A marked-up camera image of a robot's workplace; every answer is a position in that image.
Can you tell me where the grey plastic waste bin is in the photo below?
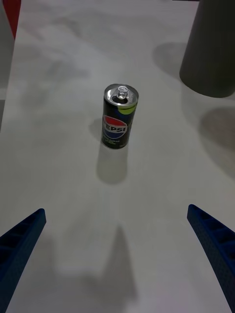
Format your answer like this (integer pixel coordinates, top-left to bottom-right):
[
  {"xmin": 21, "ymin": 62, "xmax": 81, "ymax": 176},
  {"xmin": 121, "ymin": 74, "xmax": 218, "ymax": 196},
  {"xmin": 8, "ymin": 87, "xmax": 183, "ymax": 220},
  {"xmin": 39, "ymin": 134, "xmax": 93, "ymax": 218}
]
[{"xmin": 179, "ymin": 0, "xmax": 235, "ymax": 98}]

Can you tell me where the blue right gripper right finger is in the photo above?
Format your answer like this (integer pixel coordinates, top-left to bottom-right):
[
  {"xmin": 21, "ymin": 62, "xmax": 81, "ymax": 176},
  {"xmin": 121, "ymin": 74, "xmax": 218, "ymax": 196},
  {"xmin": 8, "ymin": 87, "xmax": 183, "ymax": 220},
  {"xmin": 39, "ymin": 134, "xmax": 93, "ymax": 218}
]
[{"xmin": 187, "ymin": 203, "xmax": 235, "ymax": 313}]

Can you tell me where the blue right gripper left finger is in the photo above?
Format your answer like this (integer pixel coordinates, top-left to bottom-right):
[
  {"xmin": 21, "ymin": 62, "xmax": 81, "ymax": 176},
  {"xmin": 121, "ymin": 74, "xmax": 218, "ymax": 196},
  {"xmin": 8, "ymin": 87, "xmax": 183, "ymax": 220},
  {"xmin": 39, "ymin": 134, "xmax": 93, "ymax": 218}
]
[{"xmin": 0, "ymin": 208, "xmax": 47, "ymax": 313}]

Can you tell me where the black drink can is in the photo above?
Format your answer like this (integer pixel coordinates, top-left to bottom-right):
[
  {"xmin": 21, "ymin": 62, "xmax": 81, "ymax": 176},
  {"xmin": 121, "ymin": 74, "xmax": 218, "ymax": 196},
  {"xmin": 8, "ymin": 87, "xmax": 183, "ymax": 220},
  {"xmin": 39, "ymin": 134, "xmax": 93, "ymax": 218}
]
[{"xmin": 101, "ymin": 83, "xmax": 140, "ymax": 149}]

